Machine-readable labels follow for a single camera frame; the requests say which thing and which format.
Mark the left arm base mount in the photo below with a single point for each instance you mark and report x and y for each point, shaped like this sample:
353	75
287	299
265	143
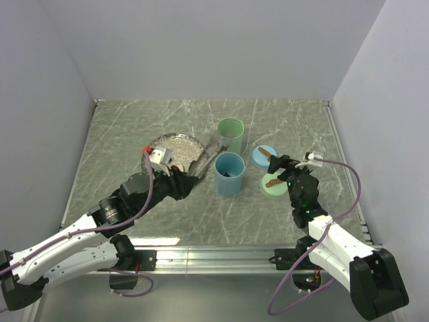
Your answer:
130	267

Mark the speckled ceramic plate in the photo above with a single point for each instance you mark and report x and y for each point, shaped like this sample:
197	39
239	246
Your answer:
185	148

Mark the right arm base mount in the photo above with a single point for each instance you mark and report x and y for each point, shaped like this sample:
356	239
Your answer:
307	276

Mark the blue cylindrical container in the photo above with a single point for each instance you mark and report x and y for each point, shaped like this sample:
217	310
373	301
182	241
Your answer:
233	163

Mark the aluminium front rail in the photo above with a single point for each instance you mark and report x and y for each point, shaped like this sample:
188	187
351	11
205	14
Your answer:
170	260

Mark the green lid brown handle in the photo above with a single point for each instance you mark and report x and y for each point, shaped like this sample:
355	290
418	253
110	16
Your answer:
272	187

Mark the green cylindrical container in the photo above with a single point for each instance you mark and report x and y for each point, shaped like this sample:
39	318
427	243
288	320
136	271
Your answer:
232	131

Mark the blue lid brown handle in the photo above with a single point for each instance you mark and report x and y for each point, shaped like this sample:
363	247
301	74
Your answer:
259	159

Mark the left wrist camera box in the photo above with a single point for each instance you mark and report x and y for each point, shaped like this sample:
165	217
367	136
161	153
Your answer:
157	158

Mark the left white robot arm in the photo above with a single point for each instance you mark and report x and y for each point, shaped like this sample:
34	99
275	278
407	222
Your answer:
94	242

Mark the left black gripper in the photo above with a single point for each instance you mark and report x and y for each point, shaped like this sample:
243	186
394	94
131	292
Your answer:
180	182

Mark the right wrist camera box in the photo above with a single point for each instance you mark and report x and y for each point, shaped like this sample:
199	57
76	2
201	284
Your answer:
311	160

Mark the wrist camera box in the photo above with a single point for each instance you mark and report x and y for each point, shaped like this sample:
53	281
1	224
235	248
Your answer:
311	160
157	158

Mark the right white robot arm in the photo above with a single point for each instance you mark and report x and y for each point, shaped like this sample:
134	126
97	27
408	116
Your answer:
371	276

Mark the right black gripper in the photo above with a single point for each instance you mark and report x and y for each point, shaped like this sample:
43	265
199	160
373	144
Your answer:
285	162

